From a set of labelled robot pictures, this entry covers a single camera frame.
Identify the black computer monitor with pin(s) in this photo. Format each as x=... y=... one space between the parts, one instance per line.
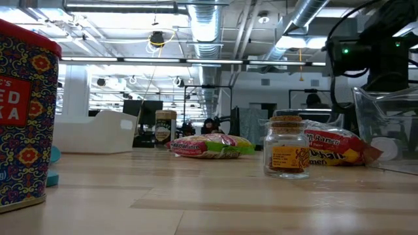
x=132 y=107
x=151 y=112

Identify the white lid spice jar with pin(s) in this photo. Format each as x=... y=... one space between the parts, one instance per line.
x=385 y=148

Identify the round ceiling fixture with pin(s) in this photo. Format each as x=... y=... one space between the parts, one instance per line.
x=263 y=18

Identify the black background frame stand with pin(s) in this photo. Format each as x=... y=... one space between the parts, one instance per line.
x=310 y=90
x=209 y=86

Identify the grey fabric partition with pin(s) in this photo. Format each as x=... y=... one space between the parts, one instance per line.
x=253 y=124

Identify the person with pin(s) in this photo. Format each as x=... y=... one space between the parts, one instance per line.
x=313 y=99
x=209 y=125

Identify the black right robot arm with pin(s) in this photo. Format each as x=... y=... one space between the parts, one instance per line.
x=382 y=19

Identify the silver spiral ceiling duct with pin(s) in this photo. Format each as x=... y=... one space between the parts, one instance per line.
x=205 y=29
x=303 y=13

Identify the black hanging ceiling device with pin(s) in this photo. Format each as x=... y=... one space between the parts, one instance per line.
x=157 y=38

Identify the brown lid spice jar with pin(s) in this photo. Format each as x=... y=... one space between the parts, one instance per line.
x=165 y=130

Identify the teal silicone spoon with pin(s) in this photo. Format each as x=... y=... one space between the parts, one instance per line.
x=55 y=155

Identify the pink green ramen pack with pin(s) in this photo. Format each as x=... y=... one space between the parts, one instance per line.
x=196 y=148

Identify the clear plastic bin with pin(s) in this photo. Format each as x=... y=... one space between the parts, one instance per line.
x=362 y=130
x=310 y=111

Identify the red lid patterned spice tin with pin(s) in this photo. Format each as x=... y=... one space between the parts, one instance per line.
x=29 y=147

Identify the white plastic bin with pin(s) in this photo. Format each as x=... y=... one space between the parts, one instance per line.
x=98 y=137

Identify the background black robot arm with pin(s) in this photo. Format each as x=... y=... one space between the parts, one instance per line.
x=223 y=122
x=188 y=129

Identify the long ceiling light bar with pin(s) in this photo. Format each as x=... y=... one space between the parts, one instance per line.
x=150 y=60

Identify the red ramen noodle pack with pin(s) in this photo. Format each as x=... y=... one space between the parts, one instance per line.
x=339 y=143

